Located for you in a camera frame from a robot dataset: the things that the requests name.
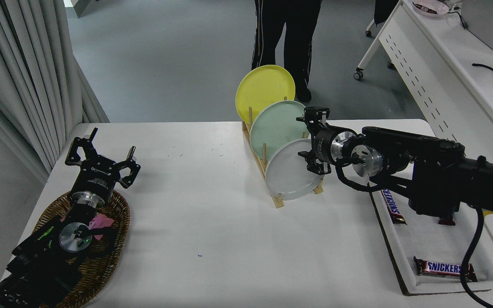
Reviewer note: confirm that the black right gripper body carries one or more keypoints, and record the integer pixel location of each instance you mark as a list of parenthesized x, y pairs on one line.
[(323, 145)]

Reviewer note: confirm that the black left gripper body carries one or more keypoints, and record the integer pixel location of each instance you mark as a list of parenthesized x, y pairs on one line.
[(96, 177)]

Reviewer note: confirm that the grey plate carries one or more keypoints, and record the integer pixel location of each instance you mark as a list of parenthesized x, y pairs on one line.
[(285, 179)]

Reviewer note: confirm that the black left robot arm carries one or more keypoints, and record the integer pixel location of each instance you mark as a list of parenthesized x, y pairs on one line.
[(37, 265)]

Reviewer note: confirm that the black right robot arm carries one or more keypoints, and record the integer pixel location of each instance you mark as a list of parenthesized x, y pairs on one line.
[(435, 162)]

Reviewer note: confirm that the pale green plate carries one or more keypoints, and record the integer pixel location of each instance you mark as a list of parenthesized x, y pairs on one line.
[(276, 128)]

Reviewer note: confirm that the wooden plate rack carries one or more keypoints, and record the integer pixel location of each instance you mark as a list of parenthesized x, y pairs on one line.
[(277, 201)]

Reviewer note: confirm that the yellow plate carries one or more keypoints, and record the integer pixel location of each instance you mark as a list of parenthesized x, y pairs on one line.
[(263, 90)]

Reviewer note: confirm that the pink crumpled wrapper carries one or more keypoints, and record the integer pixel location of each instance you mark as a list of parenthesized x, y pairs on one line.
[(101, 222)]

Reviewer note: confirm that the brown wicker basket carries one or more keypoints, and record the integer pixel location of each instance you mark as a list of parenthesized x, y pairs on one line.
[(116, 239)]

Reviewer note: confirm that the Snickers bar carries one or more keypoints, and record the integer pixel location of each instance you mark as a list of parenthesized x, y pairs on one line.
[(393, 207), (443, 268), (446, 221)]

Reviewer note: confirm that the grey curtain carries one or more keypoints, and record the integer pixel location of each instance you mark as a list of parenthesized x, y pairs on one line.
[(15, 64)]

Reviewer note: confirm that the white foam tray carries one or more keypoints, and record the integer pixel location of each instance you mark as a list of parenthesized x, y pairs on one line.
[(426, 244)]

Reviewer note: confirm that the long white desk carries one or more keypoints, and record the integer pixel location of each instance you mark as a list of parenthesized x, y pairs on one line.
[(443, 64)]

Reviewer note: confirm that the grey cabinet corner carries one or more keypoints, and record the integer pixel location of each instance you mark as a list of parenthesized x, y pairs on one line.
[(79, 6)]

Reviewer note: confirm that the pink bowl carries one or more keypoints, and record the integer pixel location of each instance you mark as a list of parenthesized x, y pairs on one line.
[(430, 7)]

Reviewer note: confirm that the grey laptop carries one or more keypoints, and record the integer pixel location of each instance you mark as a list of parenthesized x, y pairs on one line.
[(488, 23)]

